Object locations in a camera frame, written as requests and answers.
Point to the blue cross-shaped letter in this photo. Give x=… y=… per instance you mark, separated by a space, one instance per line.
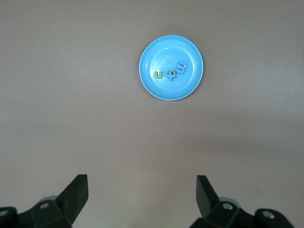
x=170 y=75

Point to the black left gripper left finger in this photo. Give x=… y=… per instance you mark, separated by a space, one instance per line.
x=71 y=199

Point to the brown table cover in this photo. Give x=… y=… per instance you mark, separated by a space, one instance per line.
x=71 y=95

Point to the blue letter m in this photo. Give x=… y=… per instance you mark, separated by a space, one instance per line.
x=181 y=71

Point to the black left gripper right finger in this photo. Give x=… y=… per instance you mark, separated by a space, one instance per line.
x=206 y=199

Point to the blue round plate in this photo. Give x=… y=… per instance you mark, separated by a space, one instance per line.
x=166 y=89

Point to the green letter u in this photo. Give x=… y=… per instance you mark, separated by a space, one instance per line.
x=155 y=74

